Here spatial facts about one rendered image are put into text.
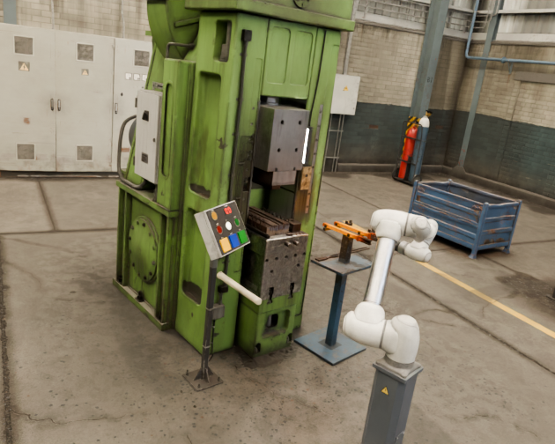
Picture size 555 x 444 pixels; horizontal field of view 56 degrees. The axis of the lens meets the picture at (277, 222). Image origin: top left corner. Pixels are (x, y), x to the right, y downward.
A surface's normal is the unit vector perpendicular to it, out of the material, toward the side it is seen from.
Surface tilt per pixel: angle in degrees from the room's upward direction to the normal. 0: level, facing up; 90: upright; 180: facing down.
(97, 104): 90
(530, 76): 90
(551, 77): 90
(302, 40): 90
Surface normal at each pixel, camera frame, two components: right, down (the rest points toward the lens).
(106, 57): 0.49, 0.32
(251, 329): -0.77, 0.09
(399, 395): 0.05, 0.30
